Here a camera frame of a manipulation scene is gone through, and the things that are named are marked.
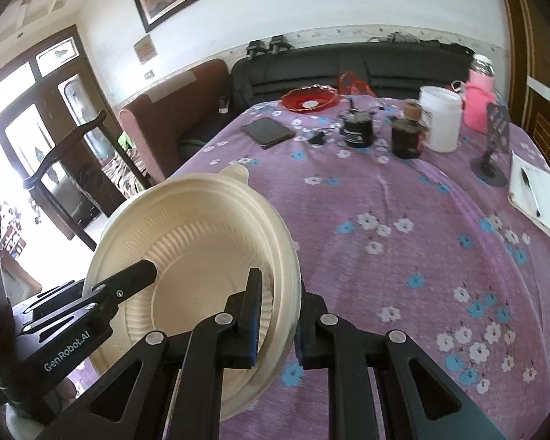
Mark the dark wooden chair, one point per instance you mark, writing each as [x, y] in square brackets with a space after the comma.
[68, 156]

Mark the small framed picture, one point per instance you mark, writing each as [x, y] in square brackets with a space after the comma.
[144, 50]

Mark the wooden cabinet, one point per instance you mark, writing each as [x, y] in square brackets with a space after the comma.
[531, 55]

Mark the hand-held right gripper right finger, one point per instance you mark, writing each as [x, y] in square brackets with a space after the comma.
[308, 330]

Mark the red mesh bag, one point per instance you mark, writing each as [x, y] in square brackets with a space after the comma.
[355, 85]

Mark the white ribbed disposable bowl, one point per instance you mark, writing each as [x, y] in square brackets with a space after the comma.
[197, 266]

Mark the black smartphone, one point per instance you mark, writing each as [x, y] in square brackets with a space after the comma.
[268, 132]

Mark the white notebook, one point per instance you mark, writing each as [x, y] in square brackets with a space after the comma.
[536, 201]

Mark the dark bottle with cork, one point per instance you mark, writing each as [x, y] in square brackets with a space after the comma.
[408, 137]

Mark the red glass plate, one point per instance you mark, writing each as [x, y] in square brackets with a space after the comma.
[309, 98]

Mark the black phone stand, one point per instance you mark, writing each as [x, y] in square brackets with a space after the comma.
[494, 146]

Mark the wooden glass door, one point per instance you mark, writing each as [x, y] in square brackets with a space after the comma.
[50, 114]

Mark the black round jar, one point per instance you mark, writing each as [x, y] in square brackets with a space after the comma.
[357, 132]

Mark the large white tabbed bowl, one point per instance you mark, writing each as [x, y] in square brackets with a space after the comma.
[188, 211]

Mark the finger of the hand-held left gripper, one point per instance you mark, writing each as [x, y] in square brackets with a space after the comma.
[128, 282]

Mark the pink covered water bottle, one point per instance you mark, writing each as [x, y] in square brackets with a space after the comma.
[479, 98]

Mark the black device on sofa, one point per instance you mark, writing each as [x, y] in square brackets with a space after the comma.
[257, 49]
[279, 44]

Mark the black pen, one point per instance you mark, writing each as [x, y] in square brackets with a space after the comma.
[530, 190]

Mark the small black clip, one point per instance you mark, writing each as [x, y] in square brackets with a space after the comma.
[318, 138]

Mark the white plastic container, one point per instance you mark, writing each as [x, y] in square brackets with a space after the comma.
[440, 119]

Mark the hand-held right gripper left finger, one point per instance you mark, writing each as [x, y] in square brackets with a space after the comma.
[250, 325]

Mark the purple floral tablecloth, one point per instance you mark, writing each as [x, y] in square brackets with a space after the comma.
[371, 201]

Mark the wall socket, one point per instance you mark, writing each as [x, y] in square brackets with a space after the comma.
[149, 74]

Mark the brown armchair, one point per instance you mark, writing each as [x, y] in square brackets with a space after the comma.
[165, 123]

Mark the black leather sofa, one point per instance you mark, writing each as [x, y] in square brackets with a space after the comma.
[302, 68]

